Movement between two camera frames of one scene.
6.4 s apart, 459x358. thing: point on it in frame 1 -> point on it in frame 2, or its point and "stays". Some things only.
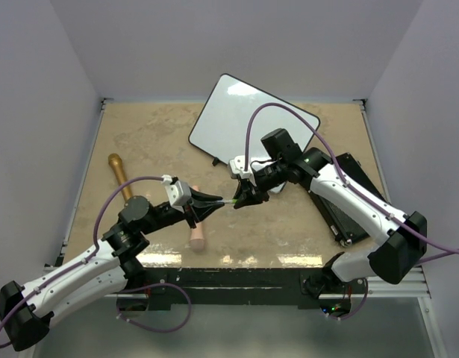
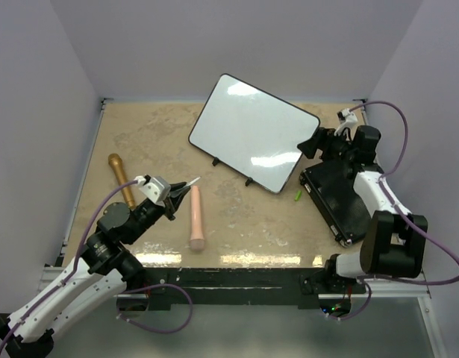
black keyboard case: x=345 y=230 stays
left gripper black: x=198 y=210 -> x=176 y=201
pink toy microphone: x=197 y=240 stays
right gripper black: x=254 y=201 -> x=322 y=139
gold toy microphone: x=116 y=162 stays
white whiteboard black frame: x=222 y=130 stays
